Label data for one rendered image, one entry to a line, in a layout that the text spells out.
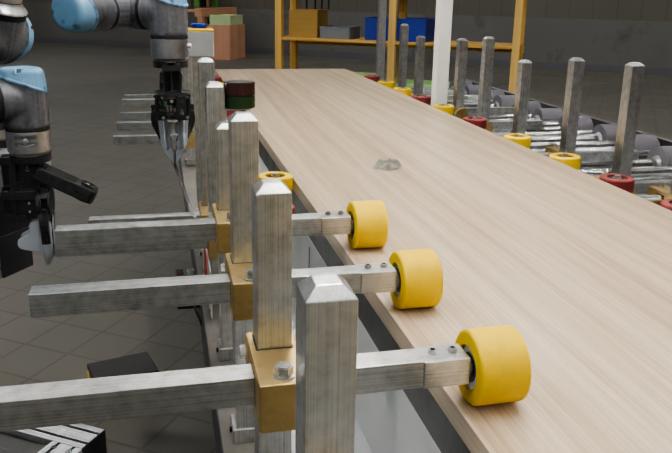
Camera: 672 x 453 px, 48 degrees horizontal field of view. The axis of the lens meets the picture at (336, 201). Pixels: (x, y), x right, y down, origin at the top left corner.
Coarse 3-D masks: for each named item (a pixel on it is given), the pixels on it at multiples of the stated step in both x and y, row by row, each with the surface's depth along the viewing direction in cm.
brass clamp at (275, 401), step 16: (240, 352) 79; (256, 352) 75; (272, 352) 75; (288, 352) 75; (256, 368) 71; (272, 368) 71; (256, 384) 70; (272, 384) 69; (288, 384) 69; (256, 400) 71; (272, 400) 69; (288, 400) 69; (256, 416) 72; (272, 416) 69; (288, 416) 70; (272, 432) 70
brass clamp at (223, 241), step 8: (216, 208) 123; (208, 216) 127; (216, 216) 119; (224, 216) 119; (216, 224) 116; (224, 224) 115; (216, 232) 117; (224, 232) 116; (216, 240) 118; (224, 240) 116; (224, 248) 116
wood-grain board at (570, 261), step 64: (320, 128) 234; (384, 128) 236; (448, 128) 239; (320, 192) 160; (384, 192) 161; (448, 192) 162; (512, 192) 164; (576, 192) 165; (384, 256) 123; (448, 256) 123; (512, 256) 124; (576, 256) 124; (640, 256) 125; (384, 320) 104; (448, 320) 99; (512, 320) 100; (576, 320) 100; (640, 320) 100; (576, 384) 84; (640, 384) 84; (512, 448) 72; (576, 448) 72; (640, 448) 72
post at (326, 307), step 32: (320, 288) 48; (320, 320) 48; (352, 320) 48; (320, 352) 49; (352, 352) 49; (320, 384) 49; (352, 384) 50; (320, 416) 50; (352, 416) 50; (320, 448) 51; (352, 448) 51
